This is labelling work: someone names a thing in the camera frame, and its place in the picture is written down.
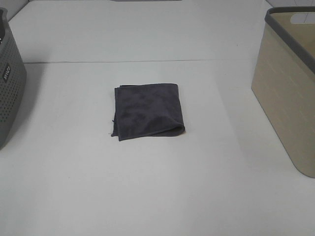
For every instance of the dark grey towel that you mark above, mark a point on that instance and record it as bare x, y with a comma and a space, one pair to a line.
151, 110

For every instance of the grey perforated plastic basket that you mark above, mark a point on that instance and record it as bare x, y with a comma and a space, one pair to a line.
12, 77

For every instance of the beige plastic laundry basket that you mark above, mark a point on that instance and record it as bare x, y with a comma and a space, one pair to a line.
284, 83

